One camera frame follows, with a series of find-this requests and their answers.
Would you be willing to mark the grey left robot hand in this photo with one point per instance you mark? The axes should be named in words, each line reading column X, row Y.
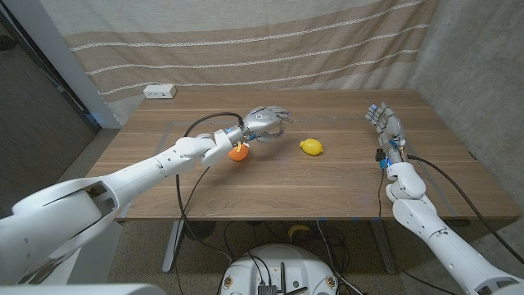
column 262, row 121

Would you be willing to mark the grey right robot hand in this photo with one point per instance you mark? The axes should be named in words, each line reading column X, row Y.
column 389, row 127

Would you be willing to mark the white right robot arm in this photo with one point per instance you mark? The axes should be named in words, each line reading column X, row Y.
column 442, row 241

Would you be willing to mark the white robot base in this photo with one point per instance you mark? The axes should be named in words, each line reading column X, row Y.
column 280, row 262

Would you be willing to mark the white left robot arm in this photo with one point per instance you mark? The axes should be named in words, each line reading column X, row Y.
column 123, row 184

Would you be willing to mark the orange fruit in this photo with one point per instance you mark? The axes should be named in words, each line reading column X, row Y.
column 240, row 154

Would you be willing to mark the yellow lemon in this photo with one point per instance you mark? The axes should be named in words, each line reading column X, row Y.
column 311, row 146

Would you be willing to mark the beige striped fabric backdrop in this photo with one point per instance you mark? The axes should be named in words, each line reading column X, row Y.
column 245, row 41

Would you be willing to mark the white power strip box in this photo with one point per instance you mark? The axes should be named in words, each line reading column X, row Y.
column 159, row 91

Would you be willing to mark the yellow banana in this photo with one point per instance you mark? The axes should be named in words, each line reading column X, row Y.
column 297, row 229

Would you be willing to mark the grey table leg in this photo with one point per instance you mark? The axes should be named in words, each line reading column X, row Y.
column 382, row 246

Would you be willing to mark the round black fan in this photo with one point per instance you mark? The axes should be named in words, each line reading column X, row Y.
column 199, row 229

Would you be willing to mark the white table leg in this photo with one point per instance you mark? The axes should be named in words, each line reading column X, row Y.
column 174, row 246

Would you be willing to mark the dark grey door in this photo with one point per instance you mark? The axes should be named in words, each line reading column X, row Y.
column 32, row 143

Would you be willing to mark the white robot chest cover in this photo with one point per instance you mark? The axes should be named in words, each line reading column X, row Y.
column 82, row 290

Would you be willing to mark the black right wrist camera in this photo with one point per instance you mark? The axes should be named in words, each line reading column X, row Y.
column 380, row 155

